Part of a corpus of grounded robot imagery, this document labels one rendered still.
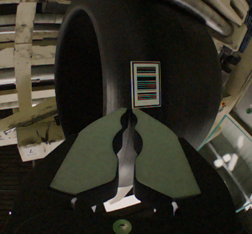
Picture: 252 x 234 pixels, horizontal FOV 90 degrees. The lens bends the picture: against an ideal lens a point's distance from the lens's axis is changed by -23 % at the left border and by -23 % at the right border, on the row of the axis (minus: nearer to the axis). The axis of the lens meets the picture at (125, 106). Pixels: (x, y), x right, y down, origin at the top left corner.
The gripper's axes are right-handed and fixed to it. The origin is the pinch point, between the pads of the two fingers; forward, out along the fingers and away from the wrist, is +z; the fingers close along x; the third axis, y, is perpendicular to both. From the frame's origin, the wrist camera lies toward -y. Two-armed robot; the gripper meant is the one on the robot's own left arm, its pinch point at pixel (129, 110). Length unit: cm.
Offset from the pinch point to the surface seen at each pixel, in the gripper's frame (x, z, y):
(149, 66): 2.3, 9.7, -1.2
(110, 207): -48, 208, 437
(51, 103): -44, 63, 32
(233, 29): 30.8, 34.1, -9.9
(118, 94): -1.7, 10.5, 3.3
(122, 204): -13, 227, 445
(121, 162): -1.2, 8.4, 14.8
